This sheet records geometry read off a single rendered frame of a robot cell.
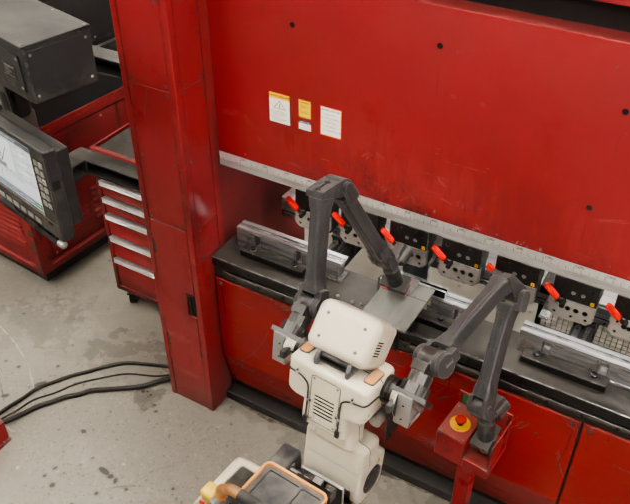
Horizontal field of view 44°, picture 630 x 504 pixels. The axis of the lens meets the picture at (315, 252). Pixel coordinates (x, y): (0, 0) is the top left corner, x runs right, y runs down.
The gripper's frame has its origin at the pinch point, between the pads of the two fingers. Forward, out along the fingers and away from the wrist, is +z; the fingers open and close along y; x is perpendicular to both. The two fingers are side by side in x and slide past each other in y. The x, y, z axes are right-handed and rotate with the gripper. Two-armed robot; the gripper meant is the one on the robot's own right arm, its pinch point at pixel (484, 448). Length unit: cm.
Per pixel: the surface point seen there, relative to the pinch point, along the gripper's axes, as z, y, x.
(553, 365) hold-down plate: -10.0, 35.4, -7.5
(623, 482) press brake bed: 22, 24, -42
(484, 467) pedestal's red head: 0.9, -6.0, -3.0
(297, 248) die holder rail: -18, 31, 100
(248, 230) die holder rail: -19, 28, 123
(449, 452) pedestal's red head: 0.9, -7.3, 9.6
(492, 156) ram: -80, 52, 26
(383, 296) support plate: -23, 24, 54
